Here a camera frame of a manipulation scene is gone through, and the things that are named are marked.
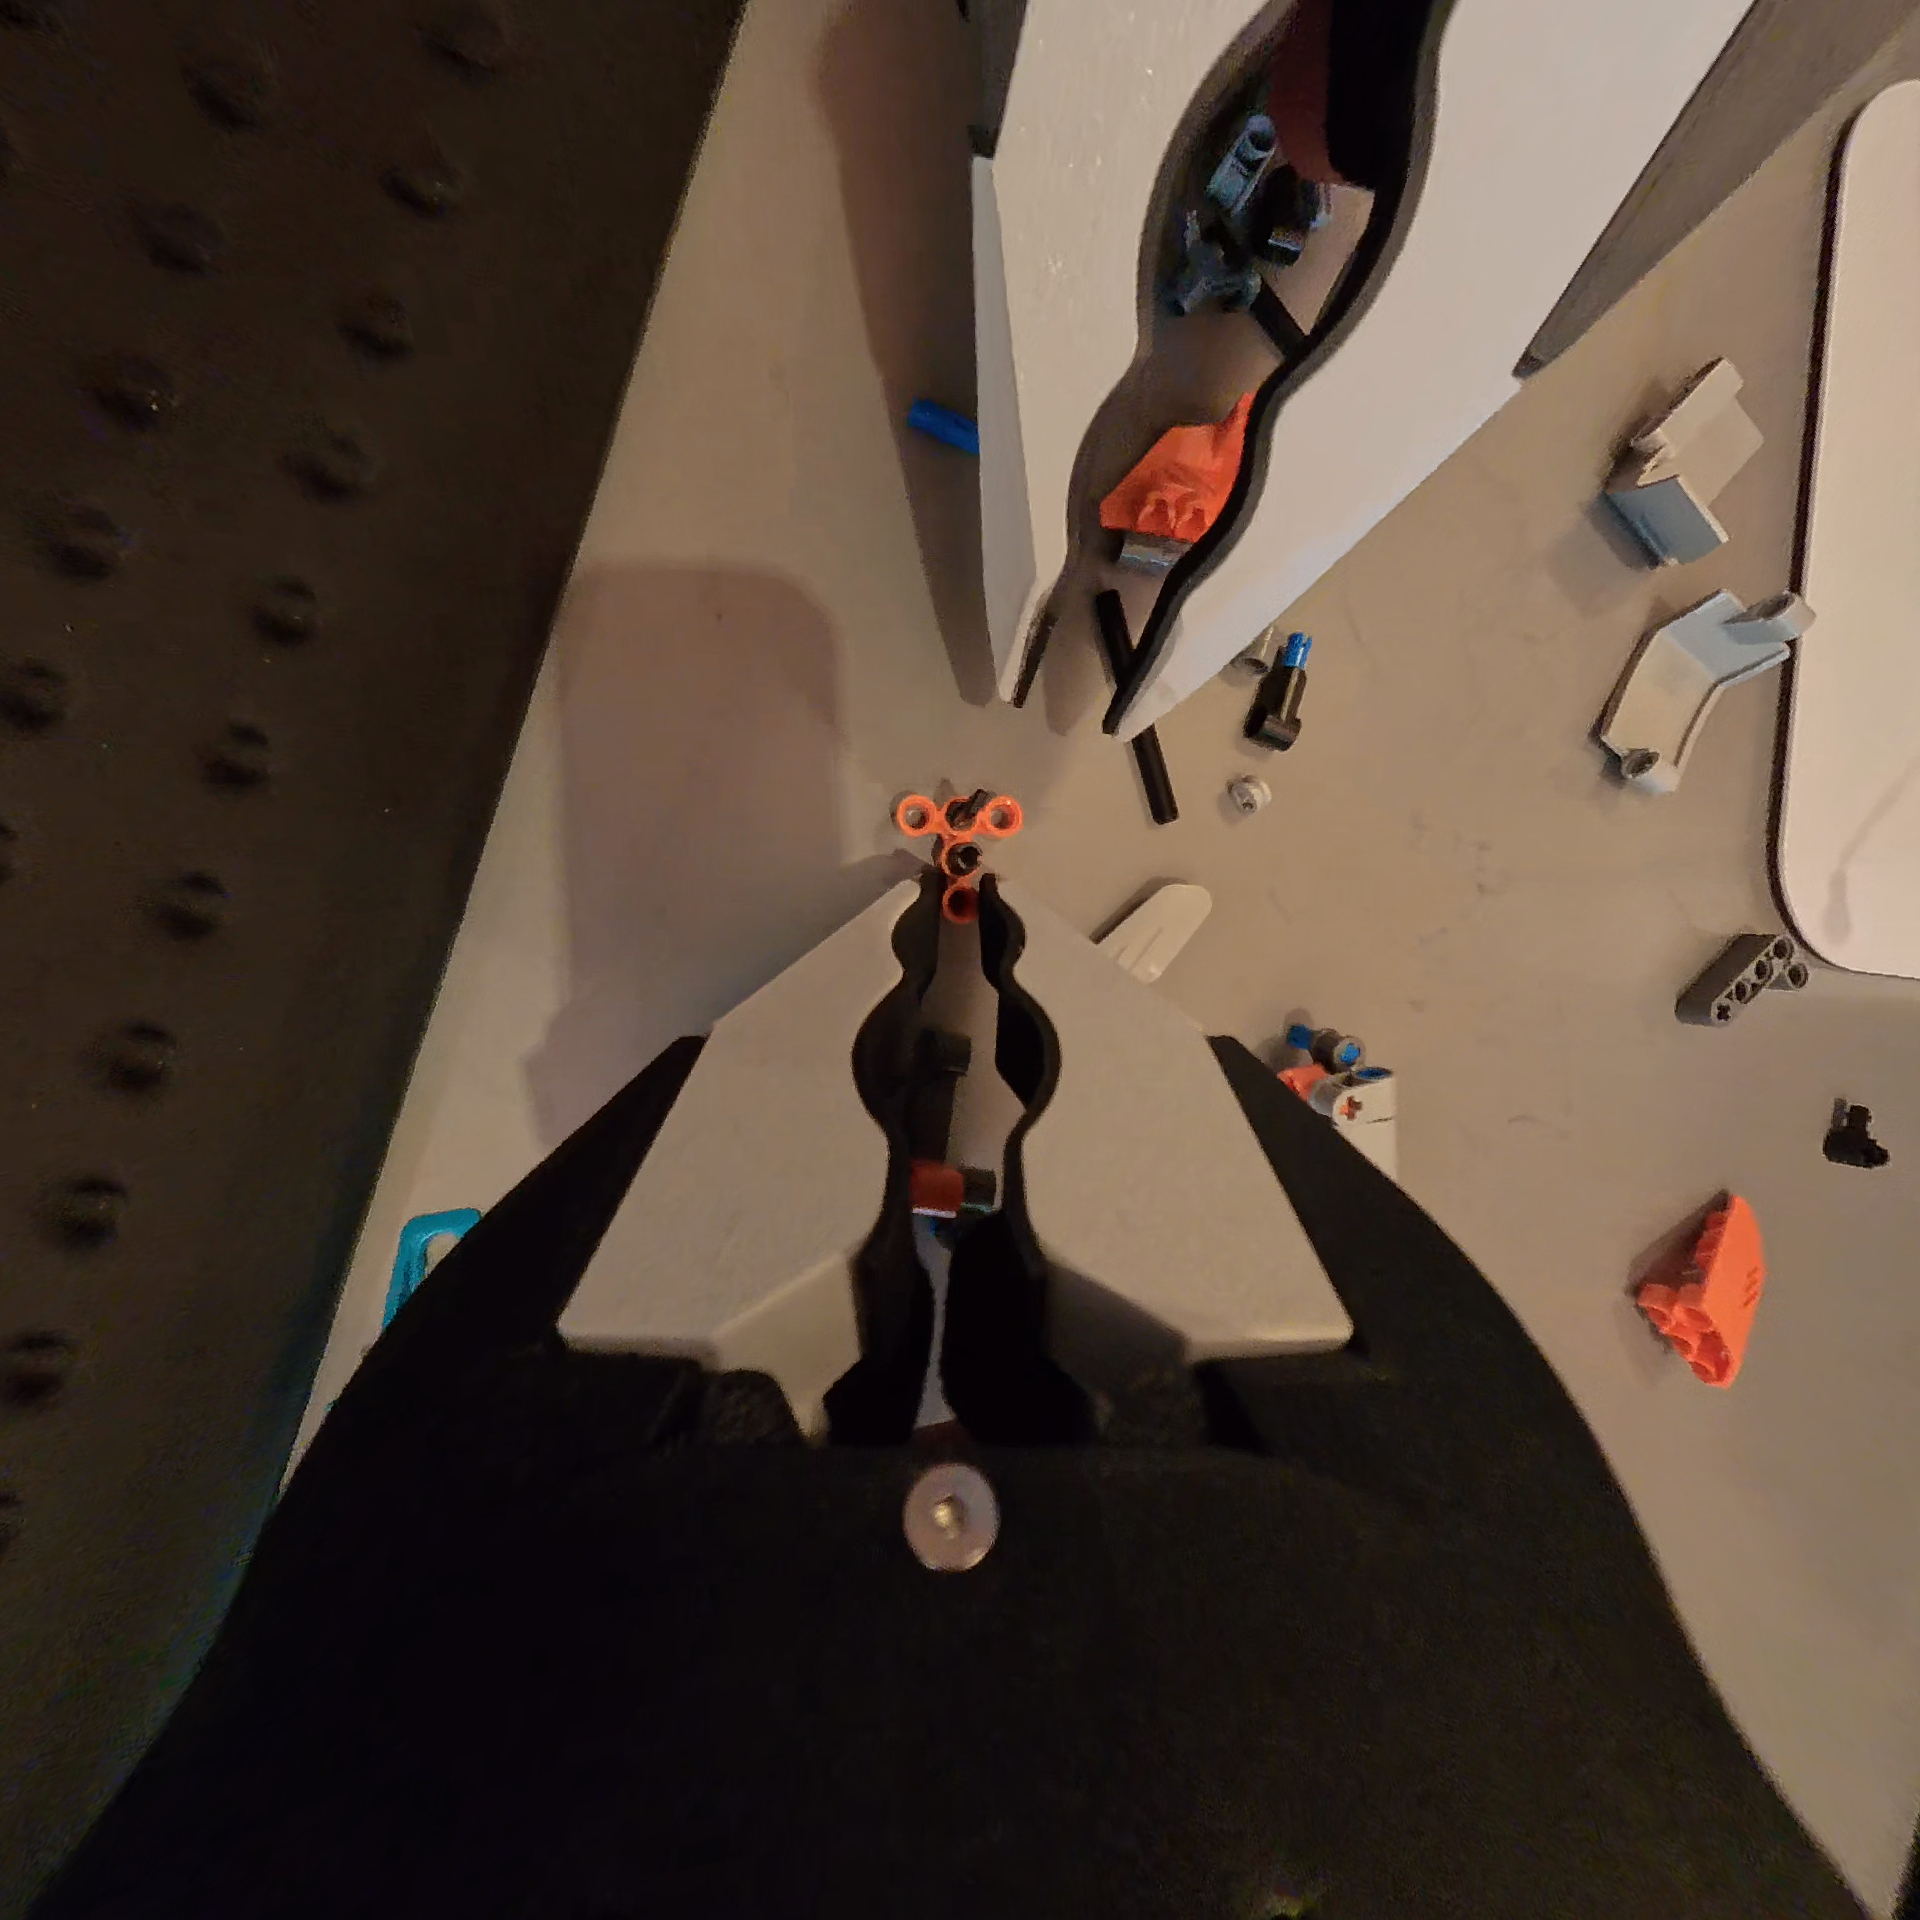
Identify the small grey bush piece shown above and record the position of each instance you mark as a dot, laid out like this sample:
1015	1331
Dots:
1249	794

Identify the orange wedge piece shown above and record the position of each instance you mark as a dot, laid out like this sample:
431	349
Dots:
1711	1291
1179	480

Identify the grey curved panel piece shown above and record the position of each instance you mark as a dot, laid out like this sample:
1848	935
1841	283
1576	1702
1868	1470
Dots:
1680	690

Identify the grey connector with blue pin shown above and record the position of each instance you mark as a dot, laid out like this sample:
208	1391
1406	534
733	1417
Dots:
979	1184

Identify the small black connector piece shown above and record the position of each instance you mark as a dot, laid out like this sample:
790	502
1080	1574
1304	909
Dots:
1855	1137

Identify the black connector with blue pin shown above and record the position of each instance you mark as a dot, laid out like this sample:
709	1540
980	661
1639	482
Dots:
1279	698

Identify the person's left hand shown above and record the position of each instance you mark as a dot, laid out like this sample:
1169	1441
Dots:
1298	90

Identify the blue axle pin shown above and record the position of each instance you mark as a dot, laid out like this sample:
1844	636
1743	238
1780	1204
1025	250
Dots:
942	427

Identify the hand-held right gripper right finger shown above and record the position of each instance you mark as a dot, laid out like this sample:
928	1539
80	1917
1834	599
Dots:
1185	1200

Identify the white pointed panel piece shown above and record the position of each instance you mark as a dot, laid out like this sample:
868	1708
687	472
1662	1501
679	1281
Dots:
1155	930

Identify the blue plastic tool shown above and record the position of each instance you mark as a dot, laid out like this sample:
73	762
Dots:
420	1260

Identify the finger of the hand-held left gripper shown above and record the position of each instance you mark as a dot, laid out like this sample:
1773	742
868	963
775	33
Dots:
1470	224
1080	151

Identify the dark grey short beam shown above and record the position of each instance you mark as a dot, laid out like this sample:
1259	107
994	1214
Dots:
1741	981

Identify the orange t-shaped beam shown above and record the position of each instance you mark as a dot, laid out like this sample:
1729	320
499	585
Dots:
918	817

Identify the grey block piece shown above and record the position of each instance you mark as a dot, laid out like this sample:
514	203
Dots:
1689	465

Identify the scattered small black grey pieces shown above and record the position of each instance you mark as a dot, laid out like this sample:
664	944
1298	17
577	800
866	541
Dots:
1245	224

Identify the white book stand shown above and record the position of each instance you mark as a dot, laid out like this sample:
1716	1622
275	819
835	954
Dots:
1860	525

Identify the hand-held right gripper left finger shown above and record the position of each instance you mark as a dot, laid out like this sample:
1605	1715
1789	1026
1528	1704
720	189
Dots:
720	1200

